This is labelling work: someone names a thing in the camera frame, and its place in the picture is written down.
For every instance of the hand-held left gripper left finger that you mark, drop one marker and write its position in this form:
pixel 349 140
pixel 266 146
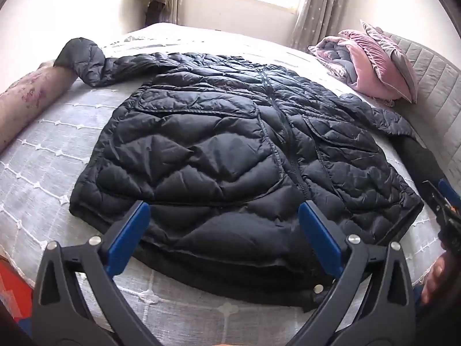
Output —
pixel 129 230

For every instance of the folded pink grey quilt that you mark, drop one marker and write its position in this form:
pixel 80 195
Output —
pixel 335 54

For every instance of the black quilted puffer jacket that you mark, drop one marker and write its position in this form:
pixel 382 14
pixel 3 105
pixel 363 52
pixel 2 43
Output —
pixel 201 151

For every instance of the black cloth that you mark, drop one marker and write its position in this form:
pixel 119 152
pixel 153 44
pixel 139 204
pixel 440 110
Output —
pixel 414 158

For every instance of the pink velvet pillow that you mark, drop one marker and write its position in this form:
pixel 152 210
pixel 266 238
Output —
pixel 367 68

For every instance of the pink floral bolster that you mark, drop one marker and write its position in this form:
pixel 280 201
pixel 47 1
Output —
pixel 21 104

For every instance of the person's right hand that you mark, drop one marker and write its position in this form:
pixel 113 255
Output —
pixel 434 277

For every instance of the red blue printed object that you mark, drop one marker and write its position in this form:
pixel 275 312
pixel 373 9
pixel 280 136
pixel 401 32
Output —
pixel 14 292

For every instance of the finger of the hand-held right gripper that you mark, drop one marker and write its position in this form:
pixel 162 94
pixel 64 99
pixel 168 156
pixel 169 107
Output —
pixel 450 193
pixel 432 194

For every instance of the grey velvet pillow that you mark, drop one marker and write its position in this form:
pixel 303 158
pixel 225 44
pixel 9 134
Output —
pixel 396 57

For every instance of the bed with white coverlet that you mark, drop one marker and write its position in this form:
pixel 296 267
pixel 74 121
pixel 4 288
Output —
pixel 54 144

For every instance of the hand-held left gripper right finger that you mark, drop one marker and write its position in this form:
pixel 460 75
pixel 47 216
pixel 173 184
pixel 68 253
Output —
pixel 317 234

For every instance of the grey padded headboard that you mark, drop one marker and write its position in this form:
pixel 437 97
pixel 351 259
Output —
pixel 432 90

